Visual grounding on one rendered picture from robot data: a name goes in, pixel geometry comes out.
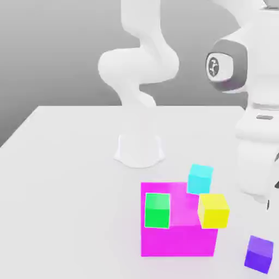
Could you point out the small yellow cube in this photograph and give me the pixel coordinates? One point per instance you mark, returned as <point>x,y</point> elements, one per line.
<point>214,212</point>

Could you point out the large magenta box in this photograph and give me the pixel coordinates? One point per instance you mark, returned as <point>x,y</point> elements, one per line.
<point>178,242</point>

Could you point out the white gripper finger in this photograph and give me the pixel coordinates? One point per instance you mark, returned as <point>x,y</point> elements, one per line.
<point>261,198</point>

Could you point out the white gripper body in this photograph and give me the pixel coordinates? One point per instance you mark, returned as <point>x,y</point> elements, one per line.
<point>255,170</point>

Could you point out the small green cube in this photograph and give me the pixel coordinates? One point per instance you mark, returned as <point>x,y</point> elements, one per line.
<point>157,215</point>

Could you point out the small cyan cube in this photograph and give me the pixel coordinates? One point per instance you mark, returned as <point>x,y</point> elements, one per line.
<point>199,181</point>

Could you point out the small purple cube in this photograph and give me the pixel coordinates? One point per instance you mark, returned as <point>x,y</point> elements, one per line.
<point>259,255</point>

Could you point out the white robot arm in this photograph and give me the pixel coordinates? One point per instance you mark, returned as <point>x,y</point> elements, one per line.
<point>139,65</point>

